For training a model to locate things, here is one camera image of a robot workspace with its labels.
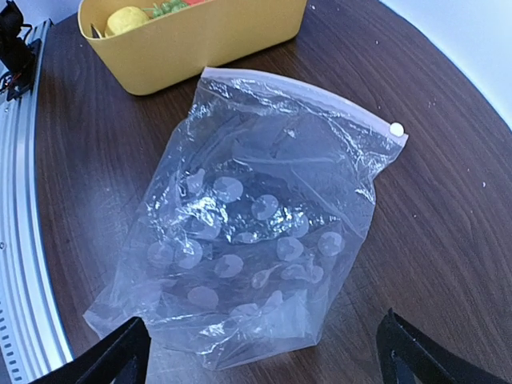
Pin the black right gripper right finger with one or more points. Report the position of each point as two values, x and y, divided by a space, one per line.
407 355

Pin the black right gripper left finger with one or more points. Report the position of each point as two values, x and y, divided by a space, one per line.
121 357

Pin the clear zip top bag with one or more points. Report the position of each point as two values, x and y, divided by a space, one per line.
252 221

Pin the yellow plastic basket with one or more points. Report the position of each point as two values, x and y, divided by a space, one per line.
178 46

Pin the yellow toy lemon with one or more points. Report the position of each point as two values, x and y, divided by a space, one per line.
124 20

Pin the green toy grapes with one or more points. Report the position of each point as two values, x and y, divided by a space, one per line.
166 7

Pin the orange toy carrot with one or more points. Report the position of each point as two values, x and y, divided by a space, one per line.
193 2

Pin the aluminium front rail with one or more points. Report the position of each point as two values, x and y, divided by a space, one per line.
33 340

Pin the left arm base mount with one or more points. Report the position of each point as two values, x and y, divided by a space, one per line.
19 57

